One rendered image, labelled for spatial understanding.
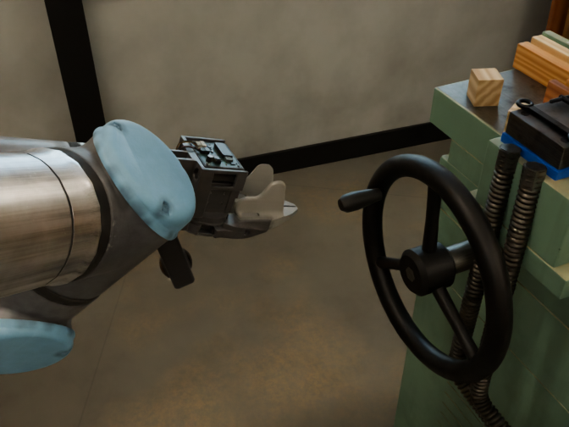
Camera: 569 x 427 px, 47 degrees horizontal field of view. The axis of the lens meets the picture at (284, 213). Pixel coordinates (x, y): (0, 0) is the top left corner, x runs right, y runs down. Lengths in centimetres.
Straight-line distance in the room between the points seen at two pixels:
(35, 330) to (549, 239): 53
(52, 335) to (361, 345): 135
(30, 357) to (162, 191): 19
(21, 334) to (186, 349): 130
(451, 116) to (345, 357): 92
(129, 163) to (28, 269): 10
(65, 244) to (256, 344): 142
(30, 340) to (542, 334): 70
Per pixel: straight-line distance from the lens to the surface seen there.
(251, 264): 202
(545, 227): 77
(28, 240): 38
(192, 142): 69
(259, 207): 72
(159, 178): 46
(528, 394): 107
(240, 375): 174
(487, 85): 99
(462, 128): 100
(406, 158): 79
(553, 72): 108
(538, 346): 101
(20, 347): 54
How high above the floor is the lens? 136
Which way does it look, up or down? 38 degrees down
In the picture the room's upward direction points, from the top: straight up
